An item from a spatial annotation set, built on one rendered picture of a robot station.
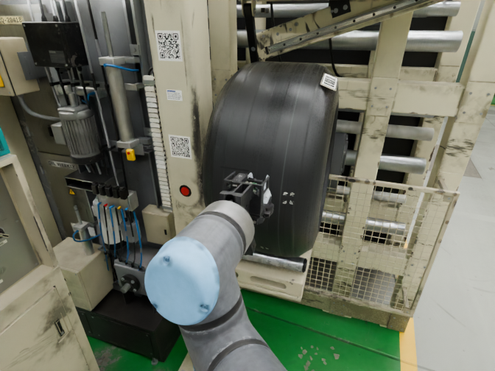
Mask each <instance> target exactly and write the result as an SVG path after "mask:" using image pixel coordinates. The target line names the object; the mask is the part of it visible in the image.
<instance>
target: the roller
mask: <svg viewBox="0 0 495 371"><path fill-rule="evenodd" d="M242 259H245V260H249V261H255V262H259V263H262V264H268V265H271V266H277V267H281V268H284V269H290V270H293V271H297V272H303V273H304V272H306V265H307V259H306V258H302V257H294V258H286V257H282V256H278V255H272V254H269V253H265V252H259V251H255V250H254V254H253V255H243V256H242Z"/></svg>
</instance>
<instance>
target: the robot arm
mask: <svg viewBox="0 0 495 371"><path fill-rule="evenodd" d="M230 177H232V180H229V178H230ZM269 181H270V177H269V176H268V175H267V176H266V179H265V181H264V182H263V180H257V179H255V178H253V174H252V173H250V174H243V173H238V175H237V176H236V172H232V173H231V174H230V175H229V176H227V177H226V178H225V179H224V191H221V192H220V200H219V201H216V202H213V203H211V204H210V205H209V206H208V207H207V208H205V209H204V210H203V211H202V212H201V213H200V214H199V215H198V216H197V217H196V218H195V219H193V220H192V221H191V222H190V223H189V224H188V225H187V226H186V227H185V228H184V229H182V231H180V232H179V234H177V235H176V237H174V238H173V239H171V240H169V241H168V242H167V243H165V244H164V245H163V246H162V248H160V250H159V251H158V253H157V255H156V256H155V257H154V258H153V259H152V260H151V262H150V263H149V265H148V267H147V270H146V273H145V278H144V283H145V289H146V293H147V296H148V298H149V300H150V302H151V303H152V304H153V305H154V307H155V308H156V309H157V310H156V311H157V312H158V313H159V314H160V315H161V316H163V317H164V318H165V319H167V320H169V321H170V322H173V323H175V324H178V326H179V328H180V332H181V334H182V337H183V340H184V342H185V344H186V347H187V350H188V352H189V355H190V358H191V360H192V363H193V368H194V371H287V370H286V368H285V367H284V366H283V364H282V363H281V362H280V361H279V360H278V358H277V357H276V356H275V354H274V353H273V352H272V350H271V349H270V347H269V346H268V344H267V343H266V342H265V340H263V338H262V337H261V336H260V335H259V333H258V332H257V330H256V329H255V328H254V327H253V326H252V324H251V323H250V320H249V318H248V314H247V311H246V308H245V304H244V301H243V298H242V294H241V291H240V287H239V284H238V280H237V278H236V273H235V268H236V267H237V265H238V263H239V262H240V260H241V258H242V256H243V255H253V254H254V250H255V248H256V242H255V239H254V233H255V227H254V225H259V224H260V223H263V221H264V219H265V218H266V219H269V218H270V215H272V213H273V209H274V204H272V201H271V199H272V195H271V193H270V190H269ZM228 183H230V185H228Z"/></svg>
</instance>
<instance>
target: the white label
mask: <svg viewBox="0 0 495 371"><path fill-rule="evenodd" d="M337 83H338V78H336V77H333V76H331V75H329V74H326V73H323V78H322V80H321V83H320V84H321V85H322V86H325V87H327V88H330V89H332V90H334V91H336V90H337Z"/></svg>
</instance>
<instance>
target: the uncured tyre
mask: <svg viewBox="0 0 495 371"><path fill-rule="evenodd" d="M323 73H326V74H329V75H331V76H333V77H334V75H333V74H332V73H331V72H330V70H328V69H327V67H325V66H321V65H319V64H317V63H284V62H263V61H257V62H254V63H249V64H246V65H244V66H243V67H241V68H240V69H239V70H238V71H237V72H236V73H235V74H234V75H233V76H232V77H231V78H230V79H229V80H228V81H227V82H226V83H225V85H224V86H223V88H222V90H221V91H220V93H219V95H218V97H217V100H216V102H215V104H214V108H213V110H212V113H211V117H210V120H209V123H208V129H207V133H206V141H205V146H204V153H203V196H204V202H205V206H206V208H207V207H208V206H209V205H210V204H211V203H213V202H216V201H219V200H220V192H221V191H224V179H225V178H226V177H227V176H229V175H230V174H231V173H232V172H236V176H237V175H238V173H243V174H250V173H252V174H253V178H255V179H257V180H263V182H264V181H265V179H266V176H267V175H268V176H269V177H270V181H269V190H270V193H271V195H272V199H271V201H272V204H274V209H273V213H272V215H270V218H269V219H266V218H265V219H264V221H263V223H260V224H259V225H254V227H255V233H254V239H255V242H256V248H255V251H259V252H265V253H269V254H272V255H278V256H282V257H286V258H294V257H299V256H301V255H303V254H304V253H305V252H307V251H309V250H311V249H312V248H313V246H314V244H315V240H316V238H317V235H318V232H319V229H320V223H321V219H322V215H323V208H324V204H325V199H326V191H327V186H328V181H329V172H330V168H331V159H332V153H333V148H334V138H335V133H336V126H337V115H338V108H339V86H338V83H337V90H336V91H334V90H332V89H330V88H327V87H325V86H322V85H321V84H320V83H321V80H322V78H323ZM221 166H225V167H231V168H236V169H246V170H249V172H245V171H240V170H234V169H224V168H220V167H221ZM283 189H284V190H292V191H296V195H295V207H292V206H282V205H281V198H282V190H283ZM259 245H260V246H264V247H269V248H270V250H264V249H260V248H259Z"/></svg>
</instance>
